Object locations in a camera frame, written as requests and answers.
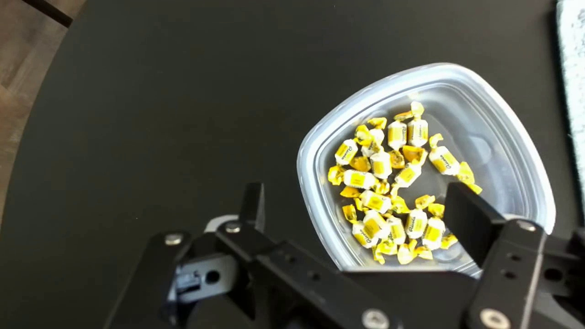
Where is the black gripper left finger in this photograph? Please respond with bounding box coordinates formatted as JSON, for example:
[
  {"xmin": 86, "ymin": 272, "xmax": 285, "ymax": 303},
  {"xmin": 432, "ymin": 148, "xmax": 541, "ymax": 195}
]
[{"xmin": 108, "ymin": 180, "xmax": 406, "ymax": 329}]

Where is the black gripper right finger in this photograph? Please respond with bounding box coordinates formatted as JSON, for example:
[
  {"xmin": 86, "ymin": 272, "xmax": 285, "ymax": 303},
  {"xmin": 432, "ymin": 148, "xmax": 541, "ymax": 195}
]
[{"xmin": 443, "ymin": 180, "xmax": 549, "ymax": 329}]

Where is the yellow candies pile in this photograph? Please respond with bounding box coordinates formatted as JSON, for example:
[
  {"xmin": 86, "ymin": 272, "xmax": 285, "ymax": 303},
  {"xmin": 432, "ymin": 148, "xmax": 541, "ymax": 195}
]
[{"xmin": 326, "ymin": 100, "xmax": 485, "ymax": 266}]

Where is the clear plastic food container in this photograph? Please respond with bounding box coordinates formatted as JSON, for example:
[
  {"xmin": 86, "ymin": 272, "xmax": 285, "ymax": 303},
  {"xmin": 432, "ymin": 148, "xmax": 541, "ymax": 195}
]
[{"xmin": 295, "ymin": 60, "xmax": 558, "ymax": 279}]

